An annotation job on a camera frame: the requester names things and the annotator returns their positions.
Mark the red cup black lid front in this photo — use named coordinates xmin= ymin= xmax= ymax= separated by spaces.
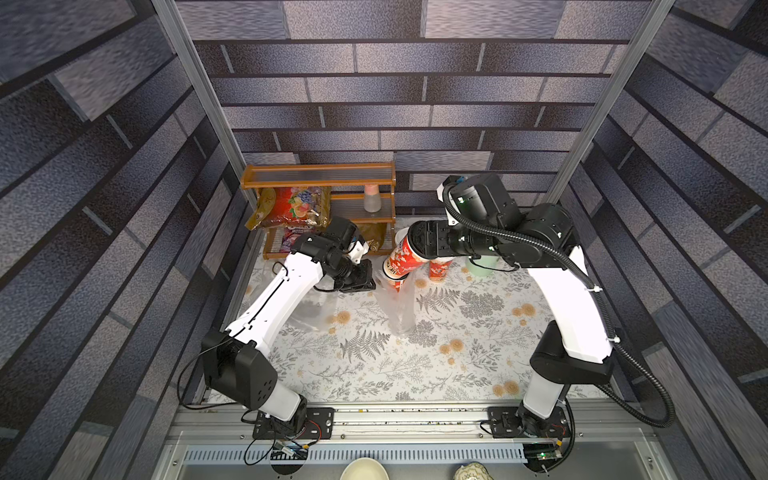
xmin=382 ymin=229 xmax=428 ymax=289

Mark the clear plastic carrier bag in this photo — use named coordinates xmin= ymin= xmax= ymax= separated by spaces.
xmin=373 ymin=274 xmax=416 ymax=336

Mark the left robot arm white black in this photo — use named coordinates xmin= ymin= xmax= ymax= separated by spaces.
xmin=201 ymin=217 xmax=375 ymax=437

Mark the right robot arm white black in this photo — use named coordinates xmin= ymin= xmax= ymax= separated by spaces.
xmin=397 ymin=173 xmax=614 ymax=438

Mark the gold snack bag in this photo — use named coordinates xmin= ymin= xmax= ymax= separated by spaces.
xmin=359 ymin=223 xmax=390 ymax=253

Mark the colourful candy bag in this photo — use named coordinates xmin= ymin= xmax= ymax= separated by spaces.
xmin=279 ymin=228 xmax=305 ymax=253

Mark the red snack bag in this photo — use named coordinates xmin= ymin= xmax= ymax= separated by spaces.
xmin=245 ymin=186 xmax=331 ymax=230

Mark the small pink white bottle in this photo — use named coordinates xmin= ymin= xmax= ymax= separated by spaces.
xmin=363 ymin=184 xmax=382 ymax=213

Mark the green straw holder cup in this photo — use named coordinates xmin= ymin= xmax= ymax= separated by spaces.
xmin=466 ymin=256 xmax=498 ymax=278

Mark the orange two-tier shelf rack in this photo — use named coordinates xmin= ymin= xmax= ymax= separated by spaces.
xmin=240 ymin=163 xmax=396 ymax=256

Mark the red cup white lid right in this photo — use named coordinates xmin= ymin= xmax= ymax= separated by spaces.
xmin=429 ymin=257 xmax=454 ymax=282

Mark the white bowl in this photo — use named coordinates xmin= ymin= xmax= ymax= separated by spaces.
xmin=340 ymin=458 xmax=389 ymax=480

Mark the patterned round object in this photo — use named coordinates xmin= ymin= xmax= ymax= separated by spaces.
xmin=452 ymin=462 xmax=493 ymax=480

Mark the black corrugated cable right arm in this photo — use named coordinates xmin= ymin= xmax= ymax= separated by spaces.
xmin=442 ymin=182 xmax=677 ymax=428

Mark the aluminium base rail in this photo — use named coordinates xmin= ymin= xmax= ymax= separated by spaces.
xmin=157 ymin=399 xmax=658 ymax=475

